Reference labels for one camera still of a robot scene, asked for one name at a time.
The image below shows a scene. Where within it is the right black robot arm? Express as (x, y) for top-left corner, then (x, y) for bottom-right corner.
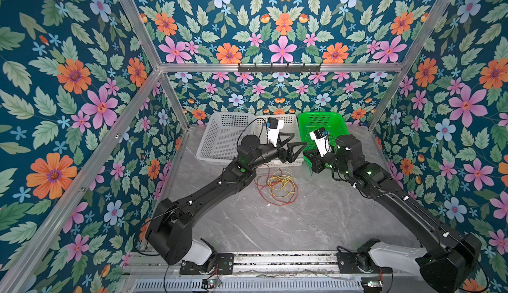
(304, 129), (481, 292)

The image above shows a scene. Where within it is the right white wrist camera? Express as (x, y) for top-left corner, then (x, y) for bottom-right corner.
(310, 127), (332, 157)

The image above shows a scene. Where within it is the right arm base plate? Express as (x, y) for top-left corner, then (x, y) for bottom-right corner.
(336, 251), (392, 275)

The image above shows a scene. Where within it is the black hook bar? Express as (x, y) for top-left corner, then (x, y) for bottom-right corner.
(237, 63), (321, 74)

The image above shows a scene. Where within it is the yellow cable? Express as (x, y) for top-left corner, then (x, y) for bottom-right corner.
(266, 169), (298, 199)

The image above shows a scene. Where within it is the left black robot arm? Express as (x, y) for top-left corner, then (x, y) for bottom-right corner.
(145, 133), (308, 269)

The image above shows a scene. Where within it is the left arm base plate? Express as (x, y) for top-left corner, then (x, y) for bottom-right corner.
(179, 253), (235, 276)

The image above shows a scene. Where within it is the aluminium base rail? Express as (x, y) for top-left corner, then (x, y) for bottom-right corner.
(116, 250), (433, 292)

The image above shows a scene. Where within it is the green plastic basket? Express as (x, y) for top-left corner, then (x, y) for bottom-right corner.
(298, 112), (353, 173)

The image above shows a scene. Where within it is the red cable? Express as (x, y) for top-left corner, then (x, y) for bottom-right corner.
(255, 165), (299, 207)

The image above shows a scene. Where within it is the white mesh basket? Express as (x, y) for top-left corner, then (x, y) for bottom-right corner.
(196, 112), (255, 166)

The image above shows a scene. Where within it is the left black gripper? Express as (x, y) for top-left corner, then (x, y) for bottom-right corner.
(245, 133), (302, 171)

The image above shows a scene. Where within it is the cream perforated basket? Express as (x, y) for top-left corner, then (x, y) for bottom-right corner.
(251, 114), (304, 170)

